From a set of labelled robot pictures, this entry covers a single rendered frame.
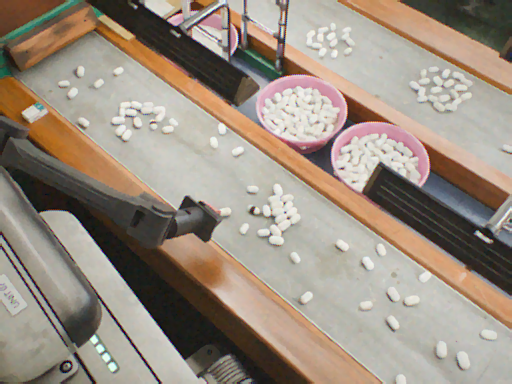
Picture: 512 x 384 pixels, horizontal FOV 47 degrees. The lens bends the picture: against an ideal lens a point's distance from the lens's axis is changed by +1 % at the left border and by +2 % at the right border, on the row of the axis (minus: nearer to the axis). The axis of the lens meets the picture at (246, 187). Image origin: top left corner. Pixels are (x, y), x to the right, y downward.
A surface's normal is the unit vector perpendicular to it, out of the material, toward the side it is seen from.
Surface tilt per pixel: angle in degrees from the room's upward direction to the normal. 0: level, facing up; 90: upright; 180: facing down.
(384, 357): 0
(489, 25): 0
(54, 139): 0
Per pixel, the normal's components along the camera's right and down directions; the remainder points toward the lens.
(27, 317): 0.11, -0.48
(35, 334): 0.39, -0.07
